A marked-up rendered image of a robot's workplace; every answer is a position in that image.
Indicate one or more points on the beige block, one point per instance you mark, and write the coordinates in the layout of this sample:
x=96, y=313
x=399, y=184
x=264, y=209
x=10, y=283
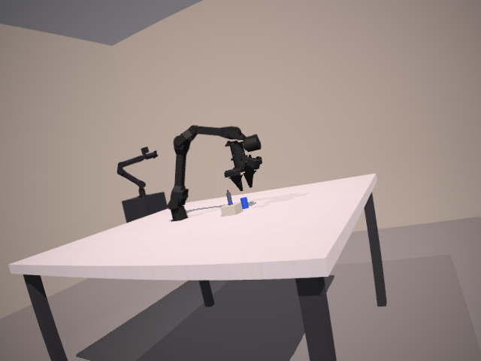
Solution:
x=228, y=210

